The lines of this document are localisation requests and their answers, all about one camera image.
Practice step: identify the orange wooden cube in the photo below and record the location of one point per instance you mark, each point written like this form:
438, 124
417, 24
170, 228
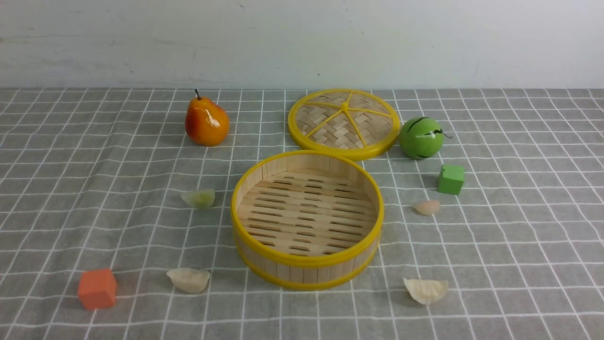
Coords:
97, 289

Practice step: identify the bamboo steamer tray yellow rim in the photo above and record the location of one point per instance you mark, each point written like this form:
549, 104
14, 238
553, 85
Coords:
307, 220

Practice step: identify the orange yellow toy pear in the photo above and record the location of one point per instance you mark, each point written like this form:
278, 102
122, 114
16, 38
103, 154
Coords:
205, 123

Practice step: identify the green toy watermelon ball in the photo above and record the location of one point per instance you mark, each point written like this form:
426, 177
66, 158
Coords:
421, 138

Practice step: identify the white dumpling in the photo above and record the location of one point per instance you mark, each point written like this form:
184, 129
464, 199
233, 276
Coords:
426, 291
189, 280

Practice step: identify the grey checked tablecloth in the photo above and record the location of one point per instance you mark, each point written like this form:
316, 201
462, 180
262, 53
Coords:
91, 179

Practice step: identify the pale green dumpling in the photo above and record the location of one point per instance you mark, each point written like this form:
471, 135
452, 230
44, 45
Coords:
201, 199

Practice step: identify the pinkish dumpling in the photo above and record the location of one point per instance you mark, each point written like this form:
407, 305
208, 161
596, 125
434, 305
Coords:
427, 208

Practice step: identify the green wooden cube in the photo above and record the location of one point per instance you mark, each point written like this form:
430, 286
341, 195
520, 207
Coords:
451, 179

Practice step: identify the woven bamboo steamer lid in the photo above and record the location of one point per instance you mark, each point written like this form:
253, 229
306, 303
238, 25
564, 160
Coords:
350, 123

